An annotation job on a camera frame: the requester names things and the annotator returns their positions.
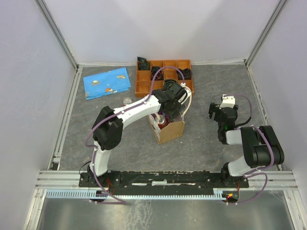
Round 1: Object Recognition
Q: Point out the red cola can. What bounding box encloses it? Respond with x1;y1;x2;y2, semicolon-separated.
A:
122;97;133;106
155;115;167;129

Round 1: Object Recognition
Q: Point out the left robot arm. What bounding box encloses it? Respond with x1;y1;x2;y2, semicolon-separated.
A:
85;82;192;187

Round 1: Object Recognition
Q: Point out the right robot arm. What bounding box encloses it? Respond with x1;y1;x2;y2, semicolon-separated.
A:
208;103;284;187

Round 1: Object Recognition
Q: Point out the brown canvas bag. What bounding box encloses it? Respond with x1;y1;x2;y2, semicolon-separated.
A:
147;95;192;145

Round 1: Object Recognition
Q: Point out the orange wooden divided tray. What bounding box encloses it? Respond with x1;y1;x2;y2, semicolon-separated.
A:
135;59;194;98

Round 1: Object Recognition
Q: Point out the blue printed folded cloth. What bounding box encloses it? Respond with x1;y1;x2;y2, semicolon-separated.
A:
83;68;131;100

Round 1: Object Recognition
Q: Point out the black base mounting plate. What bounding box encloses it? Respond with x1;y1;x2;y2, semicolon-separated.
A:
79;170;250;195

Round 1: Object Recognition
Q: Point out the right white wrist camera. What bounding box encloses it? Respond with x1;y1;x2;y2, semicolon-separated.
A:
219;94;236;109

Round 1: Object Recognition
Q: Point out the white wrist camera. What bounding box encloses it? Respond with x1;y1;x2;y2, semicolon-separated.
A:
219;94;236;109
179;83;192;104

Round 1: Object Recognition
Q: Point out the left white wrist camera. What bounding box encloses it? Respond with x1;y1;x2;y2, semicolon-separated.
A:
179;83;192;104

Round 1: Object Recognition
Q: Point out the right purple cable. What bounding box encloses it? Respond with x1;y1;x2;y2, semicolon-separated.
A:
225;93;276;206

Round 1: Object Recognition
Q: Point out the right aluminium corner post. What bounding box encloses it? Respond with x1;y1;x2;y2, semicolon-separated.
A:
245;0;288;68

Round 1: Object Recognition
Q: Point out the aluminium corner post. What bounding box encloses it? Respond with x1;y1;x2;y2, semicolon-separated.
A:
245;0;288;68
33;0;79;70

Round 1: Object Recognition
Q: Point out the blue slotted cable duct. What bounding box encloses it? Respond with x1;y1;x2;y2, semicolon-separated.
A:
45;189;226;201

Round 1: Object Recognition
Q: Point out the aluminium frame rail front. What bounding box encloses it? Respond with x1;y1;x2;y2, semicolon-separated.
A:
35;171;298;191

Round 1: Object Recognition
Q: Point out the left aluminium corner post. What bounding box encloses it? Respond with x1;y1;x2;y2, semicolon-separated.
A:
33;0;79;70

